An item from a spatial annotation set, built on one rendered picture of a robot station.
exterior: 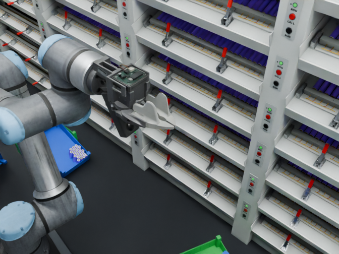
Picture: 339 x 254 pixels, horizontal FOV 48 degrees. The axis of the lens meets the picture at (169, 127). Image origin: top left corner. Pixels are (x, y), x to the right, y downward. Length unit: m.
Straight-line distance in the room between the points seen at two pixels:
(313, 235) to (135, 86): 1.13
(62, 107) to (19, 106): 0.09
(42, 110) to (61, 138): 1.44
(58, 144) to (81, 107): 1.39
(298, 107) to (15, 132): 0.86
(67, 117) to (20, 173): 1.43
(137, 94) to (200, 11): 0.65
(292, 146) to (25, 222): 1.03
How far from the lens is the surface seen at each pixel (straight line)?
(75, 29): 2.07
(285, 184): 1.56
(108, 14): 1.78
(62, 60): 0.87
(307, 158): 1.41
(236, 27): 1.29
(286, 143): 1.43
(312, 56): 1.20
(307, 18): 1.13
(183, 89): 1.61
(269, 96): 1.31
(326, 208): 1.54
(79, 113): 0.97
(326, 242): 1.68
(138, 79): 0.76
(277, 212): 1.70
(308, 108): 1.30
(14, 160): 2.44
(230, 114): 1.51
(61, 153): 2.32
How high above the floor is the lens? 1.70
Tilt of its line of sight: 44 degrees down
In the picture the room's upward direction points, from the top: straight up
